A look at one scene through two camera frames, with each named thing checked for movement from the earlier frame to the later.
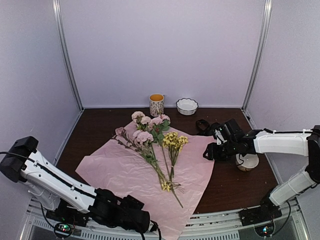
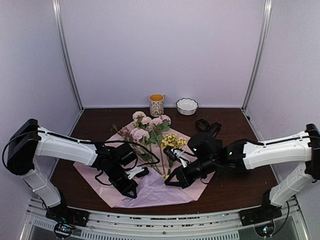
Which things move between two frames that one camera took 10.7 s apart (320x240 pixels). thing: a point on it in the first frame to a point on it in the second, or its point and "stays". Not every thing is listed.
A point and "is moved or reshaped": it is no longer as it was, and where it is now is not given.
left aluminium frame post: x=58 y=14 stays
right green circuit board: x=265 y=230 stays
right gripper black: x=213 y=153 to x=184 y=180
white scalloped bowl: x=186 y=106 stays
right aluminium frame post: x=267 y=19 stays
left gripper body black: x=134 y=203 to x=113 y=174
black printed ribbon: x=203 y=128 stays
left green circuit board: x=63 y=229 stays
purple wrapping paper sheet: x=168 y=175 is moved or reshaped
